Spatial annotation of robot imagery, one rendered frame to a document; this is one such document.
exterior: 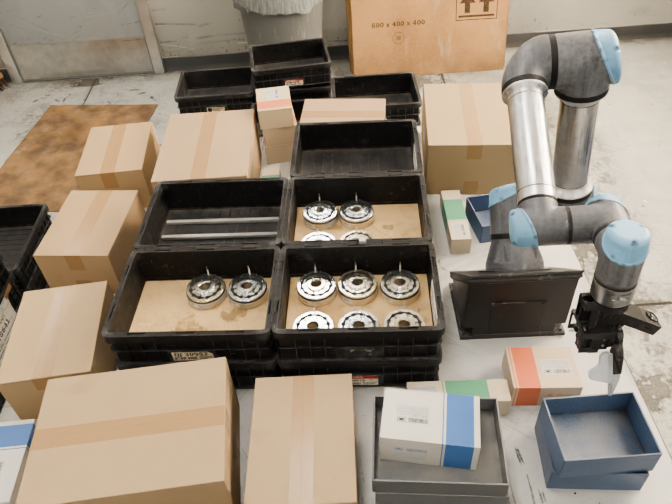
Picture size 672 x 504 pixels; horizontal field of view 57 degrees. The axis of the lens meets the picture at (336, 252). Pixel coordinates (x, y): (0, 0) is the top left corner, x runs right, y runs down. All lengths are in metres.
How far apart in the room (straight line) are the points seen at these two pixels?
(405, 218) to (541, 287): 0.47
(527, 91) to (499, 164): 0.75
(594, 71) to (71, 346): 1.35
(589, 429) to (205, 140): 1.44
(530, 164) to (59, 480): 1.11
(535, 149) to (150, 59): 3.71
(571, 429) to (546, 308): 0.33
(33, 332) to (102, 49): 3.26
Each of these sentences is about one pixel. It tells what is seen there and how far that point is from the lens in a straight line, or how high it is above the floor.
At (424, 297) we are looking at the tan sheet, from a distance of 1.63.
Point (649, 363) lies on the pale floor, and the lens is 2.73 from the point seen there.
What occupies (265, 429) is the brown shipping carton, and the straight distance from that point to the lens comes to 1.38.
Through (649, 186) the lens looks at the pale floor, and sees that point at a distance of 3.59.
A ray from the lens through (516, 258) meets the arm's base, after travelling 1.66.
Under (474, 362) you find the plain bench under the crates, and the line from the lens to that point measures 1.67.
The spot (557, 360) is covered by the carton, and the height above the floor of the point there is 0.78.
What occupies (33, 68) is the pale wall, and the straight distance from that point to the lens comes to 5.00.
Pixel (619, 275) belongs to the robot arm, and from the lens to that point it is 1.20.
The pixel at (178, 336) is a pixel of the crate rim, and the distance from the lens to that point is 1.49.
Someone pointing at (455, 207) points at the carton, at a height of 0.76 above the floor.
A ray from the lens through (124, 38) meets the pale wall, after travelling 4.69.
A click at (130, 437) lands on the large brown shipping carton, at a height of 0.90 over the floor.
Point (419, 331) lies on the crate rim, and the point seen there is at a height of 0.93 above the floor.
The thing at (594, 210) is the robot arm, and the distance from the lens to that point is 1.26.
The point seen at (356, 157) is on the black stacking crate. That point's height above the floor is 0.83.
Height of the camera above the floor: 2.03
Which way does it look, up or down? 43 degrees down
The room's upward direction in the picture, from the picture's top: 4 degrees counter-clockwise
